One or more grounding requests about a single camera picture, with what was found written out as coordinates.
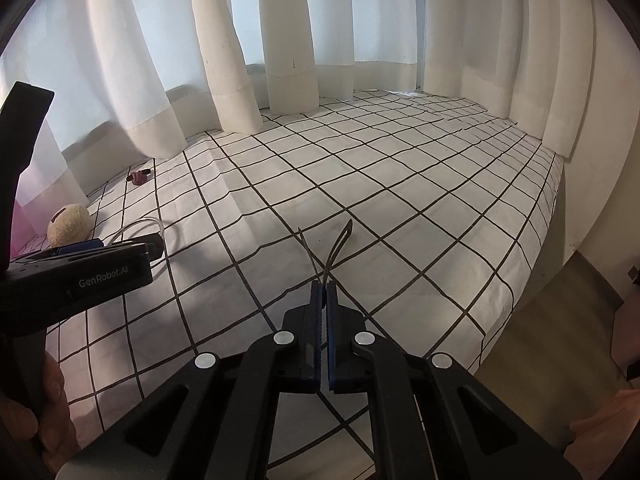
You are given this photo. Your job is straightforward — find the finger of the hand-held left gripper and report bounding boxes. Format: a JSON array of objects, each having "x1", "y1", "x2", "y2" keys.
[{"x1": 52, "y1": 232, "x2": 167, "y2": 268}]

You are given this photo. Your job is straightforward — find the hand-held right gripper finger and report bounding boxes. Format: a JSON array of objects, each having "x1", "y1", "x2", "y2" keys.
[
  {"x1": 57, "y1": 280, "x2": 329, "y2": 480},
  {"x1": 326, "y1": 282, "x2": 583, "y2": 480}
]

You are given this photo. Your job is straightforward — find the pink plastic tub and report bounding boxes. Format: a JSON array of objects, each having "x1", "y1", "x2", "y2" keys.
[{"x1": 9, "y1": 180, "x2": 51, "y2": 253}]

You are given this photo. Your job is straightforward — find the clear wire ring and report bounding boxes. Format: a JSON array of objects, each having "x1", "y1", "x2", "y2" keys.
[{"x1": 111, "y1": 216, "x2": 167, "y2": 247}]

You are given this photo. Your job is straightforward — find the thin black strap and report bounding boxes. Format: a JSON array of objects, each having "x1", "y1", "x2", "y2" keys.
[{"x1": 296, "y1": 218, "x2": 355, "y2": 292}]

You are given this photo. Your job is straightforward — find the person's left hand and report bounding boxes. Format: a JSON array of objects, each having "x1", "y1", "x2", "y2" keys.
[{"x1": 0, "y1": 350, "x2": 81, "y2": 476}]

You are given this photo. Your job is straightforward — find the cream plush toy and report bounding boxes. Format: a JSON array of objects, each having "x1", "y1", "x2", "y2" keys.
[{"x1": 47, "y1": 203, "x2": 92, "y2": 247}]

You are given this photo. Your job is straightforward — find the cream thick curtain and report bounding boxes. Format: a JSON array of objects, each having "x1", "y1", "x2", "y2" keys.
[{"x1": 85, "y1": 0, "x2": 601, "y2": 161}]

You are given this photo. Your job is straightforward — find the person's leg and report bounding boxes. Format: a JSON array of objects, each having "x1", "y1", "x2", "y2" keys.
[{"x1": 569, "y1": 387, "x2": 640, "y2": 462}]

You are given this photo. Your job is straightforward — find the white sheer curtain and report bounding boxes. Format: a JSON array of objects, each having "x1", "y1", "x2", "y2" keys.
[{"x1": 0, "y1": 0, "x2": 431, "y2": 211}]

